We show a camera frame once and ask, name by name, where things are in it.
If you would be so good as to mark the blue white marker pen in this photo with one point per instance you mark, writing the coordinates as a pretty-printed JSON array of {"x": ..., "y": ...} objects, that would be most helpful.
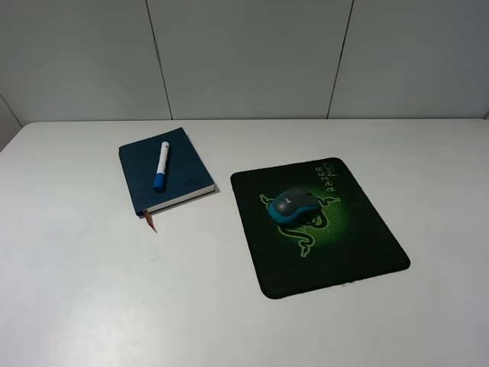
[{"x": 159, "y": 180}]

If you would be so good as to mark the grey teal computer mouse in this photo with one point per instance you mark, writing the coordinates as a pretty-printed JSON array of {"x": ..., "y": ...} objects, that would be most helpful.
[{"x": 290, "y": 205}]

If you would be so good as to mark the dark blue notebook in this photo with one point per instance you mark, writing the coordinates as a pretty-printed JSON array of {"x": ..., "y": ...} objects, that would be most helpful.
[{"x": 186, "y": 175}]

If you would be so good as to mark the black green Razer mouse pad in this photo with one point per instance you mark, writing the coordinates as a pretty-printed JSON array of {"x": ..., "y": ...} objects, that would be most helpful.
[{"x": 343, "y": 241}]

